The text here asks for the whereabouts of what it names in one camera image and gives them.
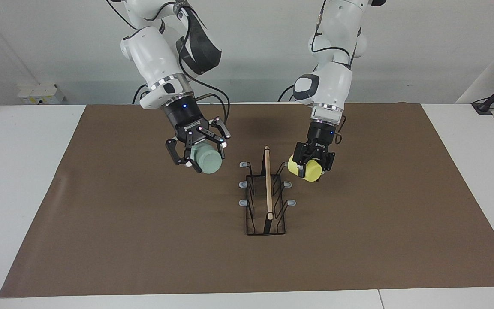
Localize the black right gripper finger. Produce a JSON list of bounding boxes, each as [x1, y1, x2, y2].
[[206, 116, 232, 160], [165, 138, 204, 174]]

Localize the yellow plastic cup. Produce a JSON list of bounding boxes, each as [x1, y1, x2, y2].
[[288, 154, 323, 182]]

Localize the light green plastic cup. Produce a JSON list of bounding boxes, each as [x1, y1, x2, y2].
[[189, 143, 223, 175]]

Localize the brown table mat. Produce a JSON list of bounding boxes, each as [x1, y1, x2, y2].
[[0, 102, 494, 298]]

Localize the white power strip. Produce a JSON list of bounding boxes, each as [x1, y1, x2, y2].
[[18, 84, 65, 105]]

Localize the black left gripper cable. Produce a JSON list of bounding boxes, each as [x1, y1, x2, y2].
[[310, 0, 361, 145]]

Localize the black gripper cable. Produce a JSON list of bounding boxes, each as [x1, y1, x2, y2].
[[310, 0, 361, 145], [178, 9, 231, 127]]

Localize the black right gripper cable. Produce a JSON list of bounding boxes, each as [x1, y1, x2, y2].
[[178, 9, 231, 127]]

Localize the black wire cup rack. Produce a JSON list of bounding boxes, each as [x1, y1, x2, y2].
[[239, 146, 297, 236]]

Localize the black right base cables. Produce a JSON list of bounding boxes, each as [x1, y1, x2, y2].
[[132, 84, 150, 104]]

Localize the black base cables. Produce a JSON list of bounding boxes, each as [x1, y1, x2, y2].
[[132, 84, 150, 104], [278, 84, 299, 103]]

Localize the black left base cables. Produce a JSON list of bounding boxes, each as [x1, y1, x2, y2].
[[278, 84, 299, 103]]

